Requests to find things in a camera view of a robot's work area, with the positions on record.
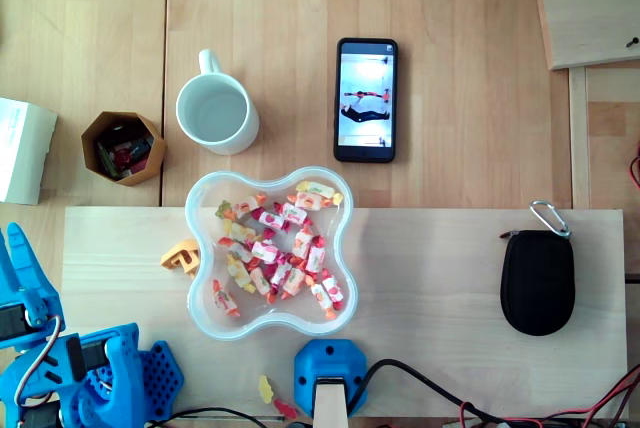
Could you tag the white ceramic mug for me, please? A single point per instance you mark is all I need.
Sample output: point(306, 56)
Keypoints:
point(235, 140)

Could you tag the pale wooden base board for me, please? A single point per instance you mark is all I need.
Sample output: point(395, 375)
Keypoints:
point(425, 298)

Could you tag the orange white wrapped candy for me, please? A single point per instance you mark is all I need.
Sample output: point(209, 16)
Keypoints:
point(244, 206)
point(224, 298)
point(309, 202)
point(320, 295)
point(240, 252)
point(260, 280)
point(302, 243)
point(294, 282)

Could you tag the silver carabiner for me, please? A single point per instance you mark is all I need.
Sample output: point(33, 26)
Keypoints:
point(564, 231)

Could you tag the small black screw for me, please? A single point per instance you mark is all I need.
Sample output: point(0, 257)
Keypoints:
point(631, 41)

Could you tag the black smartphone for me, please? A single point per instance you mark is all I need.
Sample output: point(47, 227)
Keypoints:
point(365, 98)

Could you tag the white cardboard box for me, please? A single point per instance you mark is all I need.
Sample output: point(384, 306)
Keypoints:
point(20, 158)

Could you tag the red white wrapped candy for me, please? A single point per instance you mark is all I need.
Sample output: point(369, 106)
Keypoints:
point(315, 258)
point(332, 288)

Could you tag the black zip case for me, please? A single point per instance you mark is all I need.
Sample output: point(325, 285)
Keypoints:
point(537, 283)

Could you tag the wooden post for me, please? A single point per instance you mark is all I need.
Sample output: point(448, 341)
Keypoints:
point(330, 405)

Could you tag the blue post base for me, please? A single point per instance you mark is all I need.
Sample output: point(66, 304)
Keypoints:
point(330, 358)

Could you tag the small red part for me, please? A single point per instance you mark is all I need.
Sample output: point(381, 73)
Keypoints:
point(125, 157)

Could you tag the brown hexagonal pot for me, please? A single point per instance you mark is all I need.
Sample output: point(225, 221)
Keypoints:
point(142, 175)

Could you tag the yellow white wrapped candy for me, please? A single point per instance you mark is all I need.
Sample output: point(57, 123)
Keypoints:
point(239, 272)
point(314, 189)
point(242, 233)

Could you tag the small green part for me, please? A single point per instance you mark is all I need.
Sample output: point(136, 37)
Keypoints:
point(105, 155)

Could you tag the blue 3D printed robot arm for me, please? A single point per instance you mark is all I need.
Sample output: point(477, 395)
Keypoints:
point(115, 363)

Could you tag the orange 3D printed part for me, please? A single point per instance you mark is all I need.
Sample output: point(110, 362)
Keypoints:
point(175, 253)

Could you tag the red gummy candy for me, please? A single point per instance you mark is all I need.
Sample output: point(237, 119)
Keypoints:
point(285, 408)

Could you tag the clear plastic Haribo candy tub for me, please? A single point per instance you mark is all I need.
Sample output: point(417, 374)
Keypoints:
point(260, 315)

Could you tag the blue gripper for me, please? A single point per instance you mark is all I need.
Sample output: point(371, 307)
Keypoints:
point(31, 293)

